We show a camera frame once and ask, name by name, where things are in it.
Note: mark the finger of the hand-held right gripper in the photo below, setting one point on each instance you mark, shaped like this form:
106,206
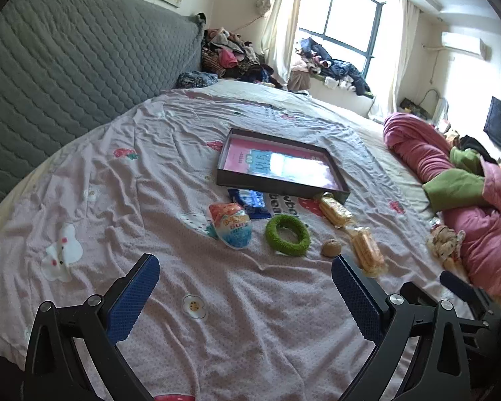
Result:
419,294
455,282

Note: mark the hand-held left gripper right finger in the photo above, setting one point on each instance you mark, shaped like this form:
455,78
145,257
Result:
357,305

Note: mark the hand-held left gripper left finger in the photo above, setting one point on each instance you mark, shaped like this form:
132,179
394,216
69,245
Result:
133,296

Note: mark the orange cracker packet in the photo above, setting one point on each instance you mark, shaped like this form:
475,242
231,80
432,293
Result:
367,250

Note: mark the walnut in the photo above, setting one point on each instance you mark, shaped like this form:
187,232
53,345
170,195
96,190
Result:
331,247

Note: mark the yellow rice cracker packet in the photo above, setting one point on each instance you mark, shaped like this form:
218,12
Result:
336,211

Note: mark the egg-shaped candy toy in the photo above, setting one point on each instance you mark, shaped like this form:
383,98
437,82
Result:
231,227

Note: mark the blue snack packet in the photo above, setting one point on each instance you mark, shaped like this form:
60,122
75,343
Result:
250,202

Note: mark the dark shallow box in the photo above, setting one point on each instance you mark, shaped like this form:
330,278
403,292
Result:
242,158

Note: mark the floral cloth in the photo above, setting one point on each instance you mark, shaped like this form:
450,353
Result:
444,244

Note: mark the green blanket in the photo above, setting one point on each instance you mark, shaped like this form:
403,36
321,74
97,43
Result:
451,188

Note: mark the pink strawberry print bedsheet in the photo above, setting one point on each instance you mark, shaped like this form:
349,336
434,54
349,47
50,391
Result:
150,196

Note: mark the pink quilt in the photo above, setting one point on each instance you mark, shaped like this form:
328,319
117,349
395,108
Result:
413,150

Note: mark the black garment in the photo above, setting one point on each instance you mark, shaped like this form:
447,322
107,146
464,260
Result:
476,144

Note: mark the dark blue patterned cloth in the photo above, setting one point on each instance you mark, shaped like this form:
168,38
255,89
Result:
196,80

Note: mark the tan fabric bundle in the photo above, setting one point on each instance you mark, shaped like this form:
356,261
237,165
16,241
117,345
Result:
298,80

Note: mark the clothes pile on window sill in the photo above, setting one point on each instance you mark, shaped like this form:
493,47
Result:
342,71

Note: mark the cream curtain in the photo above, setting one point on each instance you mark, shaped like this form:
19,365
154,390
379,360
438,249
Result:
405,50
282,16

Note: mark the white air conditioner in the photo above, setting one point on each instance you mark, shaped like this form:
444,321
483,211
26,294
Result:
463,42

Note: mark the pile of mixed clothes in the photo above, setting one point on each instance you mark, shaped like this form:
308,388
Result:
234,56

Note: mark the dark framed window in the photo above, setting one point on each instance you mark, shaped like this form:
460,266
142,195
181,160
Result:
350,12

